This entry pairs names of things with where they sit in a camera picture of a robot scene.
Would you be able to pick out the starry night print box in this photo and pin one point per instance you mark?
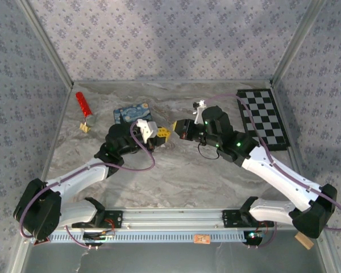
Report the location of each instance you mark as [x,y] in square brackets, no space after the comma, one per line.
[130,112]

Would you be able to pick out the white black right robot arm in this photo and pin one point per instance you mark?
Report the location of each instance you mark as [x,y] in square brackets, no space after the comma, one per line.
[278,176]

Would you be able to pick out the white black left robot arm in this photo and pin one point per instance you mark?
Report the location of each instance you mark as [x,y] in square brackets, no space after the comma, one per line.
[74,176]

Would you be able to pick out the small brass padlock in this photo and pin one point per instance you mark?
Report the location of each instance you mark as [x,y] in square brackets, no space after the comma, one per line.
[84,128]

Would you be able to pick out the red glitter cylinder silver cap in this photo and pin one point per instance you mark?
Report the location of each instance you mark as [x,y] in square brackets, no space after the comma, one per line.
[83,105]

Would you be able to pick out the black grey chessboard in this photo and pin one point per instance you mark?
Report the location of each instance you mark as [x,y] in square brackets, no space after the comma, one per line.
[270,125]

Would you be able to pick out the orange label sticker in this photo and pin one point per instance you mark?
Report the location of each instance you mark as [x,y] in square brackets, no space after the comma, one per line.
[201,239]

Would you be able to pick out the red triangle warning sticker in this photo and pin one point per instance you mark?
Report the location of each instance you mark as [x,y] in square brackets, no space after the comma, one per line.
[42,242]

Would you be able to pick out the small wooden block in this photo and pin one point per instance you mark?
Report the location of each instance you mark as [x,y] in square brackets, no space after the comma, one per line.
[304,241]

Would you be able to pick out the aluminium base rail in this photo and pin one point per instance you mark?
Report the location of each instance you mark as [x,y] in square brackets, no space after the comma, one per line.
[170,217]

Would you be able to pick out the metal frame post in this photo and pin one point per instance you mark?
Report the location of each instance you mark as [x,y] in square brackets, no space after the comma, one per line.
[298,42]
[45,42]

